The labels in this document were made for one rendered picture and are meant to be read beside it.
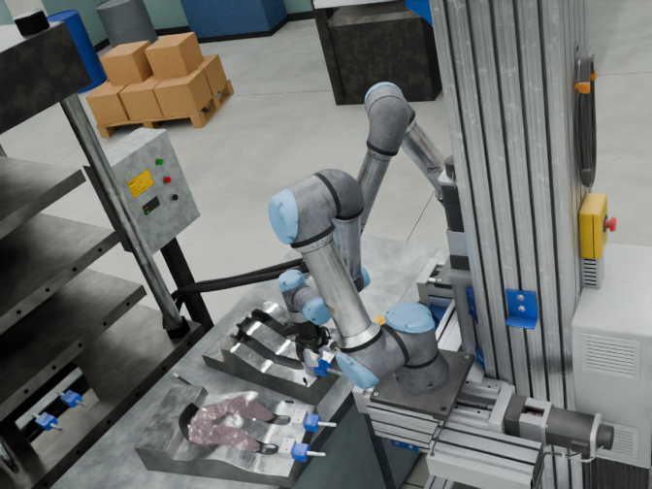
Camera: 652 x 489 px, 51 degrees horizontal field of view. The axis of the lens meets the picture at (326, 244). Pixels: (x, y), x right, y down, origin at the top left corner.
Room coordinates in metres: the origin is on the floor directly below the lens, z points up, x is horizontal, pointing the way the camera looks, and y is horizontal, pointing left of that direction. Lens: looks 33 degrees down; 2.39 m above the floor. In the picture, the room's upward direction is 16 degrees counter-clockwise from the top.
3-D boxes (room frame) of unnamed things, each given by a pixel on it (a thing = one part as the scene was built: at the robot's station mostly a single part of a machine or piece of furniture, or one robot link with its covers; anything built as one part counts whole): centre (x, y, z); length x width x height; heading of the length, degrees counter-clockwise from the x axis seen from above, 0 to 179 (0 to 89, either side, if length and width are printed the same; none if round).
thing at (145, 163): (2.47, 0.63, 0.74); 0.30 x 0.22 x 1.47; 137
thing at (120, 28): (8.86, 1.59, 0.44); 0.59 x 0.59 x 0.88
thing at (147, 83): (6.92, 1.19, 0.37); 1.20 x 0.82 x 0.74; 65
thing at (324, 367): (1.60, 0.11, 0.91); 0.13 x 0.05 x 0.05; 46
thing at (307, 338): (1.61, 0.12, 1.07); 0.09 x 0.08 x 0.12; 46
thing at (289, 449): (1.35, 0.23, 0.86); 0.13 x 0.05 x 0.05; 64
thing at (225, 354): (1.83, 0.27, 0.87); 0.50 x 0.26 x 0.14; 47
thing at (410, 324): (1.33, -0.14, 1.20); 0.13 x 0.12 x 0.14; 115
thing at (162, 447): (1.51, 0.45, 0.86); 0.50 x 0.26 x 0.11; 64
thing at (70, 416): (1.99, 1.22, 0.87); 0.50 x 0.27 x 0.17; 47
